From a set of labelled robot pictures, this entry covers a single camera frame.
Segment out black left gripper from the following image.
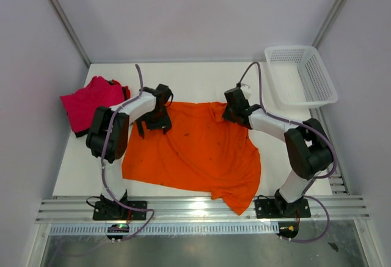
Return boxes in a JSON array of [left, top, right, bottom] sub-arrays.
[[136, 108, 171, 138]]

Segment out orange t shirt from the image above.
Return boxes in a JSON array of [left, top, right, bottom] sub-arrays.
[[122, 102, 261, 215]]

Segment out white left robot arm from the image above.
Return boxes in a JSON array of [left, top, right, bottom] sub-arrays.
[[86, 84, 174, 219]]

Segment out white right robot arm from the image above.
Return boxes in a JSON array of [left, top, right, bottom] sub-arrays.
[[223, 87, 337, 217]]

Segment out red folded t shirt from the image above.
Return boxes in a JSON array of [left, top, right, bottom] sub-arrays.
[[108, 79, 131, 100]]

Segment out white plastic basket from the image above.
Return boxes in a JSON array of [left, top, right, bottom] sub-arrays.
[[265, 45, 338, 109]]

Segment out pink folded t shirt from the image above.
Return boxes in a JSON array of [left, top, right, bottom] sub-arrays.
[[60, 76, 131, 137]]

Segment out left controller board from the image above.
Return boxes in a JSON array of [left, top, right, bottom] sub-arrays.
[[106, 223, 130, 240]]

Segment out controller board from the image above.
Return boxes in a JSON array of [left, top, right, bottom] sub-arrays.
[[277, 224, 299, 240], [106, 223, 130, 240]]

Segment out right controller board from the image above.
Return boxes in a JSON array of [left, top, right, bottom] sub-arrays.
[[277, 224, 299, 240]]

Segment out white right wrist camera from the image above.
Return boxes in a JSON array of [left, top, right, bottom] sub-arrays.
[[240, 84, 252, 100]]

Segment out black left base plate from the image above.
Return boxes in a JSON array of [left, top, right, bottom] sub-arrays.
[[92, 200, 147, 221]]

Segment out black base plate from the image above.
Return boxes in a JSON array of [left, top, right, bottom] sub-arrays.
[[254, 197, 312, 219], [92, 200, 147, 221]]

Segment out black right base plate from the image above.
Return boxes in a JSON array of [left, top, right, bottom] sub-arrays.
[[254, 197, 312, 219]]

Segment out slotted grey cable duct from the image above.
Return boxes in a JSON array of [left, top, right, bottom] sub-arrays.
[[49, 221, 279, 236]]

